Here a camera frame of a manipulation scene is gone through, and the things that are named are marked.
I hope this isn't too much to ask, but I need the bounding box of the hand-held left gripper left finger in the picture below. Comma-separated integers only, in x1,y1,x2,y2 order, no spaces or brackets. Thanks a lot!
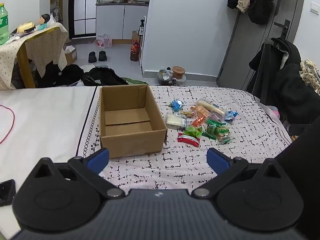
32,148,125,200

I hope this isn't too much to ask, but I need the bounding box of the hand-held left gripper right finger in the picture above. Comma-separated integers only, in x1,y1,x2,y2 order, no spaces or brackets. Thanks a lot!
192,148,284,200

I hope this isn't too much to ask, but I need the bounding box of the green biscuit packet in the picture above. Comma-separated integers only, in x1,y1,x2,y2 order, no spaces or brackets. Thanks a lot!
215,125,234,144

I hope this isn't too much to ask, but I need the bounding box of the dark green snack packet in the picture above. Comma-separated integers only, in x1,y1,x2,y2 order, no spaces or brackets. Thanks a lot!
202,119,218,140

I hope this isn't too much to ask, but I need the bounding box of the red snack packet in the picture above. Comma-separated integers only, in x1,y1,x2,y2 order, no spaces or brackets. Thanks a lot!
177,132,201,147

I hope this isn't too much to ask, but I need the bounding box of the bright green snack packet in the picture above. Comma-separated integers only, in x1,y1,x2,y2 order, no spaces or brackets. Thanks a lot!
184,126,203,138

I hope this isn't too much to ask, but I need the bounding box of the small orange snack packet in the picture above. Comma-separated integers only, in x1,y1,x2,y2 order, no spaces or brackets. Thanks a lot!
191,116,208,128

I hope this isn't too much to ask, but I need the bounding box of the purple snack packet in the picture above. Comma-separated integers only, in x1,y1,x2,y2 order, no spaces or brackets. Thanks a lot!
207,112,224,123

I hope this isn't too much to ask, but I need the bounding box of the blue and white snack packet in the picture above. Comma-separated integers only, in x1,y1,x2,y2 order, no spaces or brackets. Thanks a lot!
224,110,239,122

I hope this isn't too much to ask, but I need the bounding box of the orange wafer packet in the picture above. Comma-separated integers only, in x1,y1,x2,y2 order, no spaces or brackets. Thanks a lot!
191,105,209,118

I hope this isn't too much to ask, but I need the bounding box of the long white bread packet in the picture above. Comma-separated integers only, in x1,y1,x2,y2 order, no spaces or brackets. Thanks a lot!
196,100,227,118

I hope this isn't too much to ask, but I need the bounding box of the white cracker packet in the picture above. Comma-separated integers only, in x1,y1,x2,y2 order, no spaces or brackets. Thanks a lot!
166,112,188,130

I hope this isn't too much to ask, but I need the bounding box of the black and white patterned blanket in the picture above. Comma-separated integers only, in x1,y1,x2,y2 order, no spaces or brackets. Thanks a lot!
76,85,293,190

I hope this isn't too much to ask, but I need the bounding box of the white bed sheet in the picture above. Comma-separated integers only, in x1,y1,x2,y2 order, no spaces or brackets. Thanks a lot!
0,86,97,239

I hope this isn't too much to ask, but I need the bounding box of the black bag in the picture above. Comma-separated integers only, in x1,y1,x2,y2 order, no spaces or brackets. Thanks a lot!
82,67,129,87

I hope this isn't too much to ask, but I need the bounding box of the green floor mat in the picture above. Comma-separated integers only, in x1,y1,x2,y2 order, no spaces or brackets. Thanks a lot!
125,77,148,85

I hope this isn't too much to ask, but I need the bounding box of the dark cloth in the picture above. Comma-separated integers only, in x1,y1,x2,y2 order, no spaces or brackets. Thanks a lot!
274,116,320,240

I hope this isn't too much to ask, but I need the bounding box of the black clothing pile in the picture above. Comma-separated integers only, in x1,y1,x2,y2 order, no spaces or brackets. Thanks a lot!
37,61,84,88

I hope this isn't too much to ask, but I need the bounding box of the brown paper tub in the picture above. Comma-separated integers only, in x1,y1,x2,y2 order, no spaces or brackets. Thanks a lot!
172,66,185,79

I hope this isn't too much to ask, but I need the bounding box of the clear trash bag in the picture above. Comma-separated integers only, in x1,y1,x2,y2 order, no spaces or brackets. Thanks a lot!
156,68,175,85

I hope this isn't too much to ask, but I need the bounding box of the black jacket on chair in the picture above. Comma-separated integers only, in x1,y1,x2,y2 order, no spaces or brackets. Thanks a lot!
246,37,320,124

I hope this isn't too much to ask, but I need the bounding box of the small cardboard box with paper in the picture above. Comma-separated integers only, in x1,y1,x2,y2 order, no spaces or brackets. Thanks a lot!
64,45,78,66

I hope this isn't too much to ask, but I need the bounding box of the grey door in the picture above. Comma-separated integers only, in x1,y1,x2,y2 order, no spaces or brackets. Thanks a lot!
216,0,307,90

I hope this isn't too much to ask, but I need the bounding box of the dark drink bottle red label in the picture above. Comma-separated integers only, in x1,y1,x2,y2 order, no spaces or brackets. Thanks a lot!
130,40,140,62

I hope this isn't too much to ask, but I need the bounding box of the yellow wooden table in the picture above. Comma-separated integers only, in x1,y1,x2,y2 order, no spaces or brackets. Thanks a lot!
17,27,62,88

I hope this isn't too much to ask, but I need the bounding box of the pack of water bottles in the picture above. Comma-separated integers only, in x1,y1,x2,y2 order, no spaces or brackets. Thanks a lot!
97,34,112,48

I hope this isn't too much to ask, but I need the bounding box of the dotted cream tablecloth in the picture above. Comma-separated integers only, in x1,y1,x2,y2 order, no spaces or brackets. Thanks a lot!
0,22,69,90

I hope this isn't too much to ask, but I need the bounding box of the cream knitted cloth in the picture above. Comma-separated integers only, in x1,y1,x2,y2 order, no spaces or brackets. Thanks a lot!
299,59,320,94

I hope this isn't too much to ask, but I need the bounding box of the tall brown cardboard box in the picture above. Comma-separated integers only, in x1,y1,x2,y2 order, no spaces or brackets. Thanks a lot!
132,30,144,47

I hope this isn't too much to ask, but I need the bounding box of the white kitchen cabinet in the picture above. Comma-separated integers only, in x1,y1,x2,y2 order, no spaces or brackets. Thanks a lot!
96,2,150,40

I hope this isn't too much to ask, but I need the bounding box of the black-haired doll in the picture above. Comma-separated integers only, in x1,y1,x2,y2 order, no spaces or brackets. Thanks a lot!
35,14,54,30

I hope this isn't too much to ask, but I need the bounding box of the yellow box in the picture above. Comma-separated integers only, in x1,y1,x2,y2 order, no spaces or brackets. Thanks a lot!
17,22,35,33

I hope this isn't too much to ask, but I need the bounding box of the black-framed glass door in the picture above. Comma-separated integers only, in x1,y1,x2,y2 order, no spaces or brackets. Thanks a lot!
69,0,98,39

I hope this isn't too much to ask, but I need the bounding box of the hanging black jacket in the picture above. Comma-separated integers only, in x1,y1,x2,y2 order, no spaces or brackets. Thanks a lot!
247,0,284,25

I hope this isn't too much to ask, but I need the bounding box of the green soda bottle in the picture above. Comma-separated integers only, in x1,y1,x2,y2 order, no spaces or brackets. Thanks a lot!
0,3,10,45

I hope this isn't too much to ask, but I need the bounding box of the red cable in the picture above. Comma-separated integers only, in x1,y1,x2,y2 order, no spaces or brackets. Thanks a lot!
0,105,15,144

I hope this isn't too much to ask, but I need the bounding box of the black door handle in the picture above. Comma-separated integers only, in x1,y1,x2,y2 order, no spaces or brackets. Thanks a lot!
274,19,290,39

